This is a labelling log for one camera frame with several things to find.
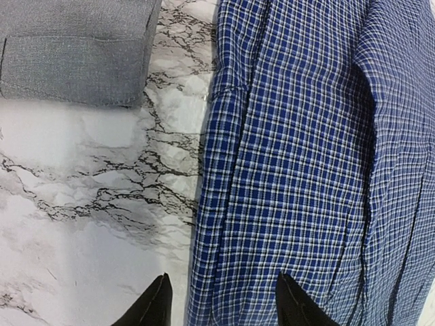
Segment folded grey shirt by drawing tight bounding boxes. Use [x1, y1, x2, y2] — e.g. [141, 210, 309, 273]
[1, 0, 161, 107]

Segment blue checked long sleeve shirt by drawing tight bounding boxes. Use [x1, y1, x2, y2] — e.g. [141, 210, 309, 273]
[186, 1, 434, 325]

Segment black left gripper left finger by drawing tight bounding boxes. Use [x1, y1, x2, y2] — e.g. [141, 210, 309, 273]
[112, 273, 173, 326]

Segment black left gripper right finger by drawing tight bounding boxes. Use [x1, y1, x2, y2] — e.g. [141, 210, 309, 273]
[275, 272, 338, 326]

